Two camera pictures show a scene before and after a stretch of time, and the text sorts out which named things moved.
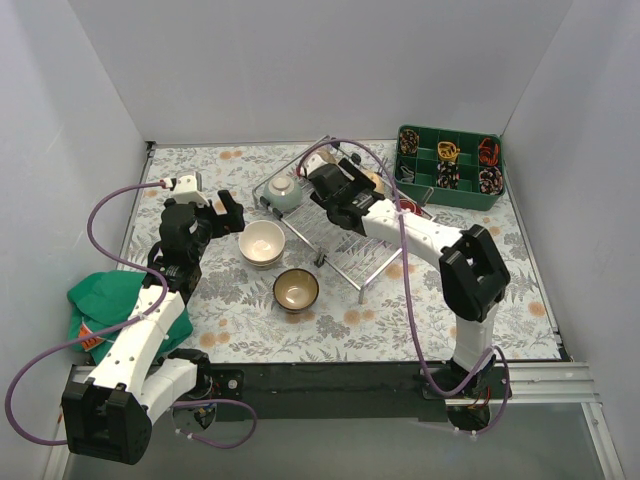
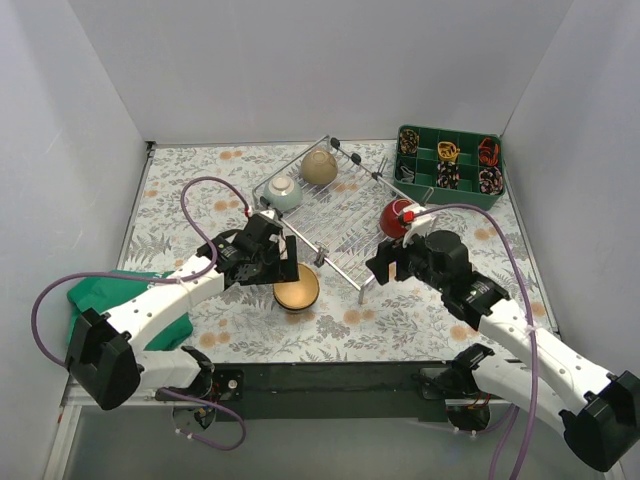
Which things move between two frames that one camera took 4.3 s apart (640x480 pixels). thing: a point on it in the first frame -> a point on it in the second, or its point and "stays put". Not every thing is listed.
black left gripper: x=220 y=216 -> x=290 y=258
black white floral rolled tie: x=448 y=174 stays put
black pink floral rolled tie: x=491 y=180 stays put
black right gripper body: x=348 y=176 -> x=382 y=261
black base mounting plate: x=333 y=392 stays put
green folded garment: x=102 y=299 stays put
